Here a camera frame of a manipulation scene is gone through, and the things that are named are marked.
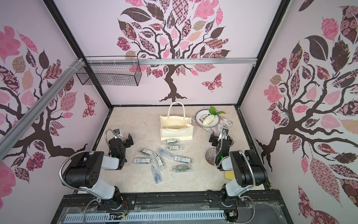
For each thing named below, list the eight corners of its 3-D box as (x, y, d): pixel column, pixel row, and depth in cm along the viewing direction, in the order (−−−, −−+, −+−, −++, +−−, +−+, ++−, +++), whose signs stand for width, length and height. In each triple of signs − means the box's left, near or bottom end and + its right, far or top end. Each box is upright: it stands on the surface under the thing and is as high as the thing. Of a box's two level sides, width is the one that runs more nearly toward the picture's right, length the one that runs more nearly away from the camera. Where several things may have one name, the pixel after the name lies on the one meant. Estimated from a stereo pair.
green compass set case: (171, 172, 86) (171, 171, 84) (171, 165, 89) (171, 164, 87) (193, 172, 86) (193, 171, 84) (192, 165, 89) (193, 164, 87)
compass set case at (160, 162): (161, 173, 85) (161, 171, 83) (152, 157, 92) (151, 155, 90) (168, 168, 87) (168, 167, 85) (159, 153, 94) (158, 151, 92)
